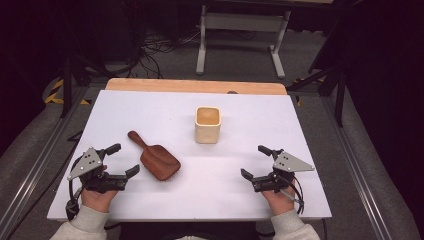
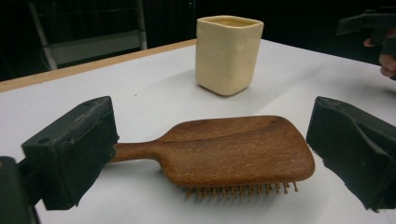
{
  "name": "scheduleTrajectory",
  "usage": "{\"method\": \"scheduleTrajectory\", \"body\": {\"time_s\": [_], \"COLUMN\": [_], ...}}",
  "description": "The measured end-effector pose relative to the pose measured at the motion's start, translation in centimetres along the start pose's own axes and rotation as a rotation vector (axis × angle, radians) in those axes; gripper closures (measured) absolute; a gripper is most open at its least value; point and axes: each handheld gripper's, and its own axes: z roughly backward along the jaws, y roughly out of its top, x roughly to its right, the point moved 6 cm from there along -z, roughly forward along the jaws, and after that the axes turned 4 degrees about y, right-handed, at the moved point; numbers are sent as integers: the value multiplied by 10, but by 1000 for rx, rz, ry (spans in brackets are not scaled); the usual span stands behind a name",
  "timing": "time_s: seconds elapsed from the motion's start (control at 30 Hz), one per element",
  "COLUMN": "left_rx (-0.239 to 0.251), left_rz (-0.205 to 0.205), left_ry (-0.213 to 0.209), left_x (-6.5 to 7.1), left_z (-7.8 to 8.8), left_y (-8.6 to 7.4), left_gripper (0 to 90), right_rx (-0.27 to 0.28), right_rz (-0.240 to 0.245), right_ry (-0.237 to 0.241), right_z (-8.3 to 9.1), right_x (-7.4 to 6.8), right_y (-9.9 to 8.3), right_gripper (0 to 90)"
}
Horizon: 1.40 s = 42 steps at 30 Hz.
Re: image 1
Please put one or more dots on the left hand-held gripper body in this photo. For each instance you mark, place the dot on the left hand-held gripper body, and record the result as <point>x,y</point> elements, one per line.
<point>87,163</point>

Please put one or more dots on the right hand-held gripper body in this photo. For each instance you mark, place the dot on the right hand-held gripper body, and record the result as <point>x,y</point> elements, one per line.
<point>290,163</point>

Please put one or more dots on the person's left hand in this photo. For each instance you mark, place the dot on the person's left hand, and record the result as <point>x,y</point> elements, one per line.
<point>96,200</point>

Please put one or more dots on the person's right hand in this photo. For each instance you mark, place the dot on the person's right hand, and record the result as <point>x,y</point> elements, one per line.
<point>280,202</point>

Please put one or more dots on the white table cover board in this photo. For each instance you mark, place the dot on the white table cover board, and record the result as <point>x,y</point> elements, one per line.
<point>233,186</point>

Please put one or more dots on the brown wooden scoop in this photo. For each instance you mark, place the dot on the brown wooden scoop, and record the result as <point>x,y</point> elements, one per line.
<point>159,160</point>

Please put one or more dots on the cream square cup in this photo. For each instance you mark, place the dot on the cream square cup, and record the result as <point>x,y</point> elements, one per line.
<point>207,133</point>

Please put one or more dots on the yellow black hazard tape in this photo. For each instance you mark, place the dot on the yellow black hazard tape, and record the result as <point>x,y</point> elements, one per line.
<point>55,91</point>
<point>298,100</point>

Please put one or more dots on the black metal stand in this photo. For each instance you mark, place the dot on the black metal stand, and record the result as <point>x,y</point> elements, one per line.
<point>340,96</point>
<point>67,86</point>

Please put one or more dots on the person's dark lap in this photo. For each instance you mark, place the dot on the person's dark lap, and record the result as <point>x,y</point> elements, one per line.
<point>186,231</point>

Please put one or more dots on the wooden table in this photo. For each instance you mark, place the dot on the wooden table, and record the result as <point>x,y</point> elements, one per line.
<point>186,86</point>

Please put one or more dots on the aluminium floor rail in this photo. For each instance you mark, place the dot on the aluminium floor rail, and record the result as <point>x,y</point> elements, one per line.
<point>36,163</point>
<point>356,173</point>

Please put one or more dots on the white metal table frame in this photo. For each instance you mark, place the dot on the white metal table frame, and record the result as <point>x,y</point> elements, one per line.
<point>243,22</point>

